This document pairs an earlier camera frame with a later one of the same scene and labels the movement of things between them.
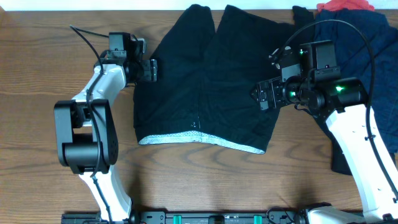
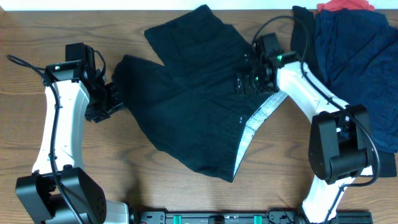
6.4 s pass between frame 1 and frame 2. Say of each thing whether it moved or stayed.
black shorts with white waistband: moved
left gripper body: moved
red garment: stayed
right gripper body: moved
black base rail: stayed
